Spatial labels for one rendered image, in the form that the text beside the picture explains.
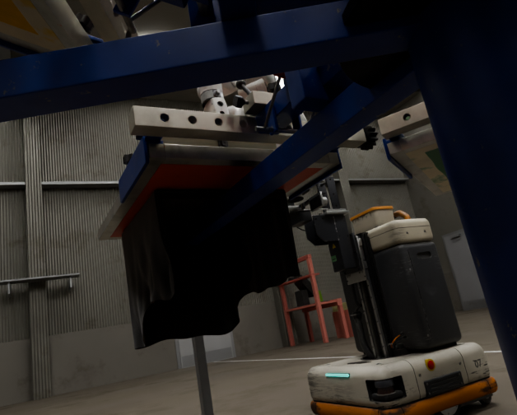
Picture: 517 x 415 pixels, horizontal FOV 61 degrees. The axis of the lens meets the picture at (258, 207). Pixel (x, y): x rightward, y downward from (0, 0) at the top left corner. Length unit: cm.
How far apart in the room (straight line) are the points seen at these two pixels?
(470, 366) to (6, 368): 850
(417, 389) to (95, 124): 987
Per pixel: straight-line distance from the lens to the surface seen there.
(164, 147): 110
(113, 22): 92
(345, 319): 988
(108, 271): 991
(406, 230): 226
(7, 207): 1022
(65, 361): 967
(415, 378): 208
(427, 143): 140
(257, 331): 1066
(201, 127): 107
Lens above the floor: 52
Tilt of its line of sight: 15 degrees up
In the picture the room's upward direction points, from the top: 10 degrees counter-clockwise
